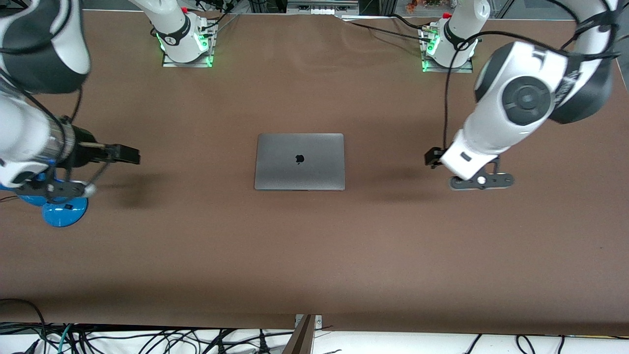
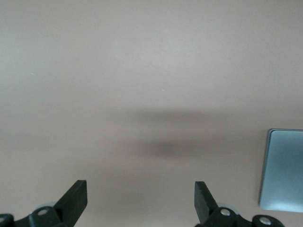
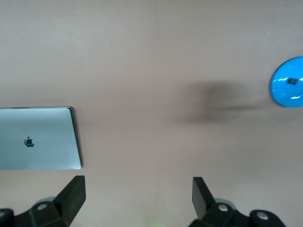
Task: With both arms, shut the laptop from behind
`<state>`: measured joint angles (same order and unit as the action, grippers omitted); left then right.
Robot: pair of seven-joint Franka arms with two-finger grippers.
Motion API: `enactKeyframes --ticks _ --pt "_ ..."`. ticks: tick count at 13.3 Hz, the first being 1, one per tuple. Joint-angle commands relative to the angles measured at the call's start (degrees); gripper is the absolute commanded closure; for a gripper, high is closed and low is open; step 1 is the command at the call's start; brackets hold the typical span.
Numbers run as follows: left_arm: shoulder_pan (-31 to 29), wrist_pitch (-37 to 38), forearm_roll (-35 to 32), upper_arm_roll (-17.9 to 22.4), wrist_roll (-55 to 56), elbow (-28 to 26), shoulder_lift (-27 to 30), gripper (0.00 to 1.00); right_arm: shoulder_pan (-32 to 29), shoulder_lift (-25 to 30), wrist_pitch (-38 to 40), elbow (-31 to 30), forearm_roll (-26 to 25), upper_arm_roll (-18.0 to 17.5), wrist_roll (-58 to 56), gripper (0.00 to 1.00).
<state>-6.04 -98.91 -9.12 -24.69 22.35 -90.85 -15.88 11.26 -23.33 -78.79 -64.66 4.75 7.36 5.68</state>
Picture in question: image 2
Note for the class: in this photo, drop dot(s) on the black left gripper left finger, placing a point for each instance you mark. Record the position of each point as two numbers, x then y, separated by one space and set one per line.
73 203

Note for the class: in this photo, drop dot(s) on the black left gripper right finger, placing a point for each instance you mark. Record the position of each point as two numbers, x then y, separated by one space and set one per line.
204 205

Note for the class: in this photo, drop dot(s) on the silver laptop with black keyboard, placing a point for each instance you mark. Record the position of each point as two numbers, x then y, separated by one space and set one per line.
284 170

